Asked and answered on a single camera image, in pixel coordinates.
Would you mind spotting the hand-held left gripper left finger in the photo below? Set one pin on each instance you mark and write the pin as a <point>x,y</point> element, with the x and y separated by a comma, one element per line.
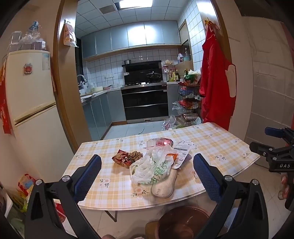
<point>88,177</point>

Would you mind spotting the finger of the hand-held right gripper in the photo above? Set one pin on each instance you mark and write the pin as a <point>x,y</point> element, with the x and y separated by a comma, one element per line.
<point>259,148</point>
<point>273,131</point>

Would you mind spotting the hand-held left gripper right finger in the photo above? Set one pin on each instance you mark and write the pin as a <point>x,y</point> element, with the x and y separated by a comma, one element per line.
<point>206,177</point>

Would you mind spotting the white printed packet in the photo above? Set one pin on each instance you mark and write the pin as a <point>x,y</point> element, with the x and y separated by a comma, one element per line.
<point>183,149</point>

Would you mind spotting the orange snack packet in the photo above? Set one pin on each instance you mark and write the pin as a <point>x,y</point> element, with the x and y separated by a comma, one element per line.
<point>172,157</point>

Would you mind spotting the brown red wrapper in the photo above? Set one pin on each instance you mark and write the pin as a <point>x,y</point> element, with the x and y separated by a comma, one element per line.
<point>126,157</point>

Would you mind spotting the beige slipper-shaped pad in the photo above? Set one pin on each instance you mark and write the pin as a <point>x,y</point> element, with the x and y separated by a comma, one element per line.
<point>164,186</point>

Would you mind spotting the brown round bin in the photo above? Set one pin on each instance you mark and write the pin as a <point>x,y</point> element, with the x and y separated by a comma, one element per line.
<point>181,220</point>

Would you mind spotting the clear plastic bag green print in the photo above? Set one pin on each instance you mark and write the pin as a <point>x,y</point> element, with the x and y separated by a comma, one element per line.
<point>149,170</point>

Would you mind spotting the clear plastic container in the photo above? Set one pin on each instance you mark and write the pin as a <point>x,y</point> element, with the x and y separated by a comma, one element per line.
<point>158,142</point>

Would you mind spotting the person's right hand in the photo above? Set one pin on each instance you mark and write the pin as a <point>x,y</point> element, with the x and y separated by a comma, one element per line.
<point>284,185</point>

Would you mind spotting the yellow checked tablecloth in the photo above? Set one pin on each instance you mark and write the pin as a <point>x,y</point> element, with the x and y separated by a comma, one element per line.
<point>220,137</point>

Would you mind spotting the metal table leg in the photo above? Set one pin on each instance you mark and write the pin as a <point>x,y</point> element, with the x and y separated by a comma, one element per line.
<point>112,215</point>

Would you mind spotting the colourful bags on floor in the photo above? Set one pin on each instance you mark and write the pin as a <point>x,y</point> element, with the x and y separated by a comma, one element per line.
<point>25,186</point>

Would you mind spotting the plastic bags on floor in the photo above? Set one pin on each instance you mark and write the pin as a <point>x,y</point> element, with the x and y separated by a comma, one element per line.
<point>172,121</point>

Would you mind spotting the grey lower cabinets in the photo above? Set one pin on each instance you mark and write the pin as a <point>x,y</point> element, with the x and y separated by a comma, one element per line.
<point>101,110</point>

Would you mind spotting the grey cabinets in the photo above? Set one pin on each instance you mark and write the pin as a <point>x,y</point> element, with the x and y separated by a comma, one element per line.
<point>135,34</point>
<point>101,110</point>

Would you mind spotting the wooden stool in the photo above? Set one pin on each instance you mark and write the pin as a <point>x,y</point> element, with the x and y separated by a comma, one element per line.
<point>150,229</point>

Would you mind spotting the red hanging garment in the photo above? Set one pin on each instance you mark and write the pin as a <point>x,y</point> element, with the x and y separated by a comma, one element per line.
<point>213,80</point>

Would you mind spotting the black built-in oven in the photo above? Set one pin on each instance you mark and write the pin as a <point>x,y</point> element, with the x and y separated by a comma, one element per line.
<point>144,101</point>

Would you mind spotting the cream refrigerator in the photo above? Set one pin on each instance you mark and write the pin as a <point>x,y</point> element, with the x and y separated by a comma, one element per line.
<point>32,96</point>

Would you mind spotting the chrome kitchen faucet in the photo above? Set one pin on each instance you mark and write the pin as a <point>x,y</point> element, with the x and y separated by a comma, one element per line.
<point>80,76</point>

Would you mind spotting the row of condiment bottles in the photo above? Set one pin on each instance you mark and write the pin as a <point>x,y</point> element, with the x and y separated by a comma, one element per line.
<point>172,75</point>

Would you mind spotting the red paper banner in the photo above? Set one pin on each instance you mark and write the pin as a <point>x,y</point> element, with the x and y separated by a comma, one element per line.
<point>3,103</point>

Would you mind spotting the black wok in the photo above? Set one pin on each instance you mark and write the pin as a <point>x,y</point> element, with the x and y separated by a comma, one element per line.
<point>153,75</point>

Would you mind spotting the white plastic jug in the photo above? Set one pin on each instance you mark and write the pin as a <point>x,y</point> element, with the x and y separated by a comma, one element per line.
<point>180,58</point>

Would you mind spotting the black range hood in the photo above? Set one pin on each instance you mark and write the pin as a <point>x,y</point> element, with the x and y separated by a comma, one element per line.
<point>142,69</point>

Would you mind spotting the small metal pot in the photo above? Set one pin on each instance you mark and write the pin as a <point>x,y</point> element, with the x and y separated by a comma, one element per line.
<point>127,62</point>

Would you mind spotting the red fridge magnet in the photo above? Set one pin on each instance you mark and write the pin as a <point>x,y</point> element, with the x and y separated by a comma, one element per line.
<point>28,69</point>

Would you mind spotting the hanging printed bag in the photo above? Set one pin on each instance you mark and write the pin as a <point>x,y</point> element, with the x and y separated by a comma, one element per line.
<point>69,34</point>

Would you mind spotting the clear plastic containers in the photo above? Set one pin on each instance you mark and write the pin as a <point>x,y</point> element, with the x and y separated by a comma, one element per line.
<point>27,40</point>

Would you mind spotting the grey upper cabinets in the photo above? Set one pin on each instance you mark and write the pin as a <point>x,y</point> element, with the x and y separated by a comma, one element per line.
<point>135,34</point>

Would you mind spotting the ceiling vent grille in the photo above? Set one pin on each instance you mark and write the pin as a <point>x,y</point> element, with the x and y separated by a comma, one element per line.
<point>107,9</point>

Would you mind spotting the wooden door frame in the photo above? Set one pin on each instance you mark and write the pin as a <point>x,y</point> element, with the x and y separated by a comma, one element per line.
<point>62,80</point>

